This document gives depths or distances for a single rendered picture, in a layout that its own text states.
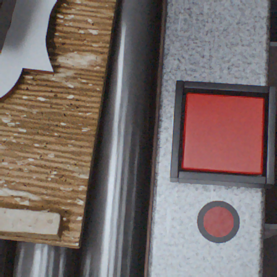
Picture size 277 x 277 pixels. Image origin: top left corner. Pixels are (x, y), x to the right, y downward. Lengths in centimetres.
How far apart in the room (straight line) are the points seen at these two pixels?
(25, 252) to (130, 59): 17
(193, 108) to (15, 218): 16
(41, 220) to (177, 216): 11
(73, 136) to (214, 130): 10
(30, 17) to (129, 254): 19
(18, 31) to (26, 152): 9
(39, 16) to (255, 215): 22
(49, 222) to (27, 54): 13
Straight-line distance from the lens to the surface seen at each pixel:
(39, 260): 54
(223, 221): 54
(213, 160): 54
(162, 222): 54
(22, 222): 50
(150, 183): 59
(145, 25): 59
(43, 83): 55
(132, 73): 57
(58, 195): 53
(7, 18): 51
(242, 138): 54
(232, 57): 58
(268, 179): 54
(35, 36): 55
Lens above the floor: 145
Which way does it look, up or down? 75 degrees down
